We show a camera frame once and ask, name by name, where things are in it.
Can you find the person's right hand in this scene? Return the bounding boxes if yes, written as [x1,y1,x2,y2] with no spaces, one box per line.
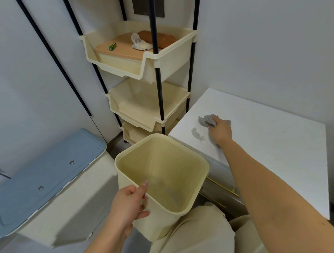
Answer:
[207,116,233,148]

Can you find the person's left hand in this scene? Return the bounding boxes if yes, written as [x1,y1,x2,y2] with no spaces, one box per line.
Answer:
[103,180,150,239]

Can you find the grey dust wad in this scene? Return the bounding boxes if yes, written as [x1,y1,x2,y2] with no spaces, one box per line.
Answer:
[198,114,232,129]

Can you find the cream plastic waste bin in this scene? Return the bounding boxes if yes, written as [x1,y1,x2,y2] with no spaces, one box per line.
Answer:
[114,133,210,241]

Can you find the person's left forearm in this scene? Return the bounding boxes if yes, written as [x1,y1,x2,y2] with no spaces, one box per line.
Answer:
[83,224,129,253]

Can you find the person's right forearm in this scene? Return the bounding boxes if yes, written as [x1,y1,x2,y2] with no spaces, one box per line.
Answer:
[220,138,334,253]

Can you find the low cream rack tray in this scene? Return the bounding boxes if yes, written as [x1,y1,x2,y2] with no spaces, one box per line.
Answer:
[120,119,180,145]

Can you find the white cabinet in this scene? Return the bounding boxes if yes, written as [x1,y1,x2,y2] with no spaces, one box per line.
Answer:
[168,88,330,221]

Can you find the beige trousers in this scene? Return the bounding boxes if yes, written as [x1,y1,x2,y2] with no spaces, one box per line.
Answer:
[150,203,274,253]

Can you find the empty cream rack tray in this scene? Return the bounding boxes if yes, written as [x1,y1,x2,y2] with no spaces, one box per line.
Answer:
[105,78,192,132]

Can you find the blue trash can lid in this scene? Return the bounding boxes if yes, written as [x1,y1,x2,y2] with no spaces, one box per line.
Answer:
[0,128,107,238]

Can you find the brown cylindrical roll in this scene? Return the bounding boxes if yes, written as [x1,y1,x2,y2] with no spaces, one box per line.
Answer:
[137,30,177,49]

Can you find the crumpled white wrapper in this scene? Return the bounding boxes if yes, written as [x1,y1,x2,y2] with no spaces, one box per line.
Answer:
[131,33,152,51]

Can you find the cream rack tray with items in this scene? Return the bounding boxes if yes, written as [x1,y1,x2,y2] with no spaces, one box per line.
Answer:
[79,21,198,80]

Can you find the flat brown board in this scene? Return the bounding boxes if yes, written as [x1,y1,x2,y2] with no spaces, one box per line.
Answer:
[96,32,157,61]

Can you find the long black slanted pole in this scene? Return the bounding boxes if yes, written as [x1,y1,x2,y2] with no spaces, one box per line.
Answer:
[16,0,92,117]

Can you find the gold cabinet handle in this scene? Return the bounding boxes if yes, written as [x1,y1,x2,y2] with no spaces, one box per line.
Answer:
[206,177,239,198]
[200,191,226,209]

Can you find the black metal rack frame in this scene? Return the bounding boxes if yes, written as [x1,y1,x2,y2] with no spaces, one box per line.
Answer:
[63,0,201,144]

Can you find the dark wall panel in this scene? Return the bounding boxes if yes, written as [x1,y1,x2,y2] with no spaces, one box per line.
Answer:
[132,0,165,18]

